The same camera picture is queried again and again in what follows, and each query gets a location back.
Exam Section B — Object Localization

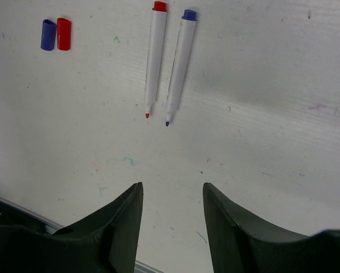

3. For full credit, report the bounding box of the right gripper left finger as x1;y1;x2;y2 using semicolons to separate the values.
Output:
0;183;144;272

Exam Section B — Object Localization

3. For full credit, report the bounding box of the red marker pen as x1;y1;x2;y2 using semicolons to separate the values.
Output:
145;1;167;118

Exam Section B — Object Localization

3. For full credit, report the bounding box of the blue pen cap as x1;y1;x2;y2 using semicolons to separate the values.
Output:
40;19;56;51

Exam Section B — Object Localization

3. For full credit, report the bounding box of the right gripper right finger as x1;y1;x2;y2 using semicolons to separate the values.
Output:
203;183;340;272

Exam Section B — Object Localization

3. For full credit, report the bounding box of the red pen cap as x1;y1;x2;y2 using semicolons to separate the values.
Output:
57;18;72;51

